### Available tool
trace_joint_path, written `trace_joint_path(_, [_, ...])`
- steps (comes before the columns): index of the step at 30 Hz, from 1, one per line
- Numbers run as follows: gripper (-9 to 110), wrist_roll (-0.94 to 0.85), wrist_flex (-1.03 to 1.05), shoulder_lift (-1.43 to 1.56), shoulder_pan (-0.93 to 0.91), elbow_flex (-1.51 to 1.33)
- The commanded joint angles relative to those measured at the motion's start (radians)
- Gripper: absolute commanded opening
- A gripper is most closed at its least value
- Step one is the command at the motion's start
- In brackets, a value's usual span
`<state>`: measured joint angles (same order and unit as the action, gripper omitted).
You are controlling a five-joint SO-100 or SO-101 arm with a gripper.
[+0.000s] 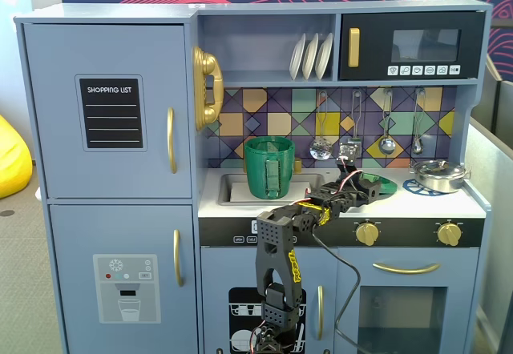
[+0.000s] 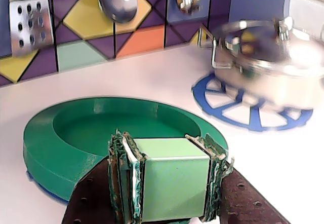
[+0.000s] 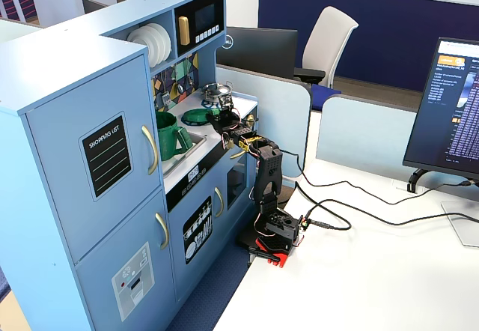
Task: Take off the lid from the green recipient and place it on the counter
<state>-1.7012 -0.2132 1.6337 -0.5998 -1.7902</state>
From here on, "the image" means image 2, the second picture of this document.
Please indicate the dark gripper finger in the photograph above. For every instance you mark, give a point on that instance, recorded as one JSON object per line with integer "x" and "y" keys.
{"x": 243, "y": 203}
{"x": 93, "y": 198}

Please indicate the steel pot lid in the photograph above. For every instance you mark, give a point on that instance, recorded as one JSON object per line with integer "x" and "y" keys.
{"x": 265, "y": 44}

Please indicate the blue burner print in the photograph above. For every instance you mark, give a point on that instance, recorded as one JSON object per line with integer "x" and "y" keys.
{"x": 255, "y": 122}

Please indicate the steel pot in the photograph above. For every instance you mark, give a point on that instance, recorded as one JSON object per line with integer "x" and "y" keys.
{"x": 278, "y": 93}

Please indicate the steel slotted spatula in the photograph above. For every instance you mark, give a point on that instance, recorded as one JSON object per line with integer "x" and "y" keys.
{"x": 25, "y": 32}

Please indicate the blue toy kitchen unit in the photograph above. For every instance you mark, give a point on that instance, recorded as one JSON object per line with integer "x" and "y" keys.
{"x": 83, "y": 18}

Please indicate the steel ladle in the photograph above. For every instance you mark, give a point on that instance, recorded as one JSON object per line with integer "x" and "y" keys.
{"x": 116, "y": 6}

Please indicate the grey partition panel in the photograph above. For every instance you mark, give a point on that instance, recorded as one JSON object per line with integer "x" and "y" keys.
{"x": 308, "y": 11}

